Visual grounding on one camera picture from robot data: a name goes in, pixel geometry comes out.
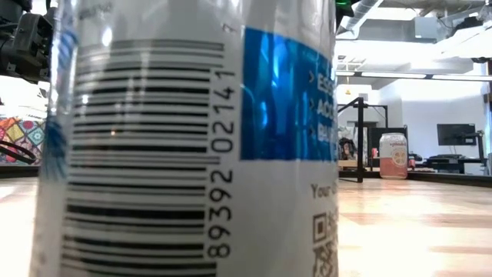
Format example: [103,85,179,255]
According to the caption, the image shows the round silver air duct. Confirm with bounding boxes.
[337,0,385,39]

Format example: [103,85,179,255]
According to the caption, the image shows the black desk equipment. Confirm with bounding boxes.
[409,153,489,175]

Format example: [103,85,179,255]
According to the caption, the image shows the person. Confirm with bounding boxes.
[338,137,358,162]

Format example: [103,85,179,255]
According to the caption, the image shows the black aluminium rig frame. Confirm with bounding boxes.
[0,165,39,179]
[405,171,492,189]

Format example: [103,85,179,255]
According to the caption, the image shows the long ceiling light strip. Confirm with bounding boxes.
[336,70,492,82]

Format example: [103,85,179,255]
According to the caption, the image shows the pink white Spindrift can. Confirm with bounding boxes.
[378,132,408,181]

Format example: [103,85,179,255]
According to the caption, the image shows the black monitor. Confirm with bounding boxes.
[437,123,477,147]

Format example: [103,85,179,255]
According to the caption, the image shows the colourful patterned quilt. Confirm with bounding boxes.
[0,117,47,166]

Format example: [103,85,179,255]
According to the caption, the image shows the wooden shelf black metal legs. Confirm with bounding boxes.
[337,96,389,184]

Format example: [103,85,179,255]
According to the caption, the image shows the grey rectangular duct box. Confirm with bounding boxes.
[411,17,443,42]

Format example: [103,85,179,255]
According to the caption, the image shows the black monitor stand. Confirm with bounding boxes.
[474,130,486,161]

